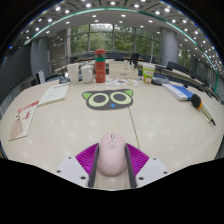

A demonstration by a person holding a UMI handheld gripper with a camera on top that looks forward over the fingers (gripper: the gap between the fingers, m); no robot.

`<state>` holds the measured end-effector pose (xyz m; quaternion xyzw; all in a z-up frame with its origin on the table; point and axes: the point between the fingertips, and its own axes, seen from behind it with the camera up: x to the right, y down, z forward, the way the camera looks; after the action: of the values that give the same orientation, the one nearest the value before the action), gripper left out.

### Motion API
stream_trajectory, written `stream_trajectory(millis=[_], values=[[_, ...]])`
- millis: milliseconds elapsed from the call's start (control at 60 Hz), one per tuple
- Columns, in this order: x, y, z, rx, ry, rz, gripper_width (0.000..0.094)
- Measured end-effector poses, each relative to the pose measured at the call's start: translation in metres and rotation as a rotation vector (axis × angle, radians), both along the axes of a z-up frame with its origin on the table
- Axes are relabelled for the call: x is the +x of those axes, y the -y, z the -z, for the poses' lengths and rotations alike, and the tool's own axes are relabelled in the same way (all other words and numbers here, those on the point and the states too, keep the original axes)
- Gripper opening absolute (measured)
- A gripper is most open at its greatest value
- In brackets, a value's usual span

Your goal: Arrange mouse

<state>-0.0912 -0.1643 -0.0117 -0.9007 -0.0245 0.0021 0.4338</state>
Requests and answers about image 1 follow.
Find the beige desk organiser box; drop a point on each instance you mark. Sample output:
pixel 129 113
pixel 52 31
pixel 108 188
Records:
pixel 122 70

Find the white standing board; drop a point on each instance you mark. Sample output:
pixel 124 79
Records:
pixel 40 76

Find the stack of white paper cups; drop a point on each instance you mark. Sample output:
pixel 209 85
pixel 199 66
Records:
pixel 73 74

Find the ceiling lights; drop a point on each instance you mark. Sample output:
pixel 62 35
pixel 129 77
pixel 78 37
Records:
pixel 88 5

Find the red bottle with green band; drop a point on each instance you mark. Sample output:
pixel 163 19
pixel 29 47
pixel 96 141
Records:
pixel 100 68

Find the black cat-face mouse pad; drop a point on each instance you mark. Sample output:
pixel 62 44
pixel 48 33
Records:
pixel 108 99

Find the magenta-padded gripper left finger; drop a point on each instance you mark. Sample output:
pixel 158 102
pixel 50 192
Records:
pixel 68 170

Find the red and white magazine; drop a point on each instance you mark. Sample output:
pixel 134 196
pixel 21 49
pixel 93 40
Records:
pixel 24 120

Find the black conference microphone unit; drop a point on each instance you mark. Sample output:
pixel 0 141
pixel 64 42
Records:
pixel 160 80
pixel 64 80

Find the pink computer mouse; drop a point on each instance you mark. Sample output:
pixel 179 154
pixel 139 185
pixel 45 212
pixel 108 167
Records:
pixel 112 156

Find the long curved conference desk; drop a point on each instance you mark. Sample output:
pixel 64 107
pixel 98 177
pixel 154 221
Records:
pixel 190 81

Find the white lidded mug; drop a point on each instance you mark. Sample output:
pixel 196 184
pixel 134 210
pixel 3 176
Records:
pixel 87 75

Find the black handheld microphone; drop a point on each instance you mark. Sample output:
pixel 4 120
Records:
pixel 196 100

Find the white and green paper cup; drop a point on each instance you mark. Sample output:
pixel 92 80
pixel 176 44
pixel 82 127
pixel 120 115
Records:
pixel 148 74

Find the dark office chairs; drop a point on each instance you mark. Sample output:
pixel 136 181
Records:
pixel 172 65

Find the colourful sticker sheet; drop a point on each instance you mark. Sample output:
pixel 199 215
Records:
pixel 121 82

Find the white paper booklet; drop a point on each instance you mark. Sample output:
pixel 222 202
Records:
pixel 54 94

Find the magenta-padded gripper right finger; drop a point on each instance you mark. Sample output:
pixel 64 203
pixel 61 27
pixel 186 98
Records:
pixel 154 170

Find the blue and white book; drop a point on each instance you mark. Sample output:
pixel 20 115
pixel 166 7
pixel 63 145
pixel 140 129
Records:
pixel 178 92

